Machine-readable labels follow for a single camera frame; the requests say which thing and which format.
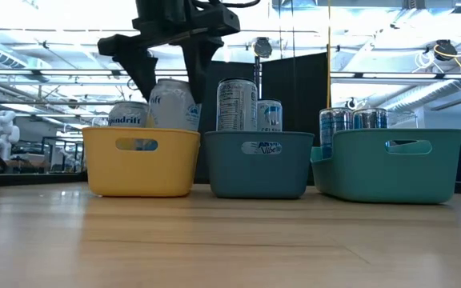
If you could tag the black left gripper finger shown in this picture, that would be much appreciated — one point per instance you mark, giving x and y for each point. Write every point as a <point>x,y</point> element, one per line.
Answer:
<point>134,60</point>
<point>200,60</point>

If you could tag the white tall can black lid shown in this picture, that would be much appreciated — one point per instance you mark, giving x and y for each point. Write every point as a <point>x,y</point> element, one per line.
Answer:
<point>236,104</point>
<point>270,116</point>

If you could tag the yellow plastic bin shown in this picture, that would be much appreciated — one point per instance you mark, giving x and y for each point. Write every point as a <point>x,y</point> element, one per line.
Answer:
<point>142,176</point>

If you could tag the dark blue plastic bin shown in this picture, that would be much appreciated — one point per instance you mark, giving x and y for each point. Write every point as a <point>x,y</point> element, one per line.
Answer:
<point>258,176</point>

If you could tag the silver blue slim can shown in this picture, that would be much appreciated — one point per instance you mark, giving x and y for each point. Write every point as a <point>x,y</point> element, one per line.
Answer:
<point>370,118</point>
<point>335,120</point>

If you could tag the green plastic bin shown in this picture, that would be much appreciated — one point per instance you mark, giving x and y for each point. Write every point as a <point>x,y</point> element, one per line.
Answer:
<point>390,176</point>

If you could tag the black folding partition screen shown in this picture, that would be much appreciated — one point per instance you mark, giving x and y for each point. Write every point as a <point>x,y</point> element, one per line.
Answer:
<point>298,88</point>

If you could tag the white robot figure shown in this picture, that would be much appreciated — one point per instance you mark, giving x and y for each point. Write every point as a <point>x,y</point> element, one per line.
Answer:
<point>3,132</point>

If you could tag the silver ventilation duct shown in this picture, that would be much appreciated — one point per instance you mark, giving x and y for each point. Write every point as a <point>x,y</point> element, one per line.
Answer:
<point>426,96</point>

